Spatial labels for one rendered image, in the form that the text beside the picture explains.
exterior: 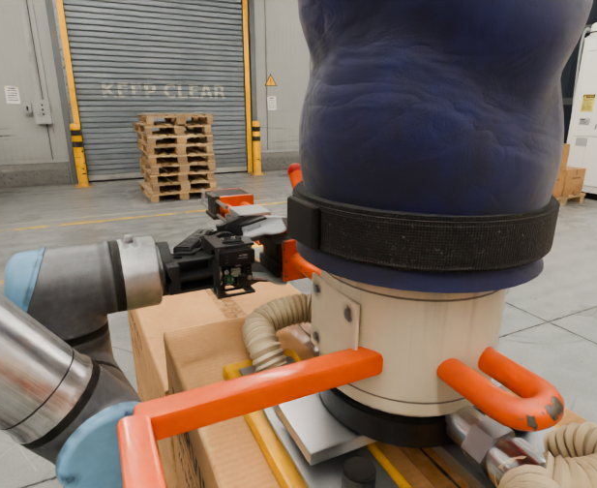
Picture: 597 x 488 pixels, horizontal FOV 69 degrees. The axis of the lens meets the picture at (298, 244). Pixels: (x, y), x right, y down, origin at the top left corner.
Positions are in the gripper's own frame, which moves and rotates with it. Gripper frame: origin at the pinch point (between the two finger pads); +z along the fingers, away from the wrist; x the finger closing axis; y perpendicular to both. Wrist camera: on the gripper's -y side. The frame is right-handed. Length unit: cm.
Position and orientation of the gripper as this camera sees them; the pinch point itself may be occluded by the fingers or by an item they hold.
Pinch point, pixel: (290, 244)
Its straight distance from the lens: 67.4
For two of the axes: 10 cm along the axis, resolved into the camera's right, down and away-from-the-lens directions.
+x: 0.0, -9.5, -3.0
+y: 4.4, 2.7, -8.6
